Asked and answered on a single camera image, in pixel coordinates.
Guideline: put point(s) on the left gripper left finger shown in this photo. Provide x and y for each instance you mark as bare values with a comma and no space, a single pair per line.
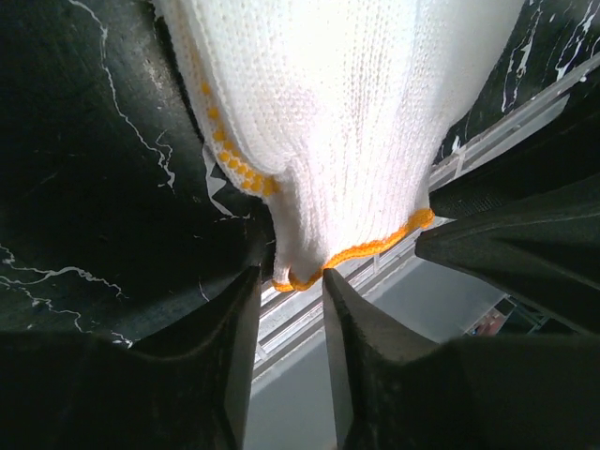
185,387

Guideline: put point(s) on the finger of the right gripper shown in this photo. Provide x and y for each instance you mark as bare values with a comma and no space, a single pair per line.
544,251

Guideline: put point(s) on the yellow coated glove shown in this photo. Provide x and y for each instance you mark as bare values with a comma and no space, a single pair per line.
331,112

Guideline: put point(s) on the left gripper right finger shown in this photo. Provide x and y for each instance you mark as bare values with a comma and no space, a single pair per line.
395,389

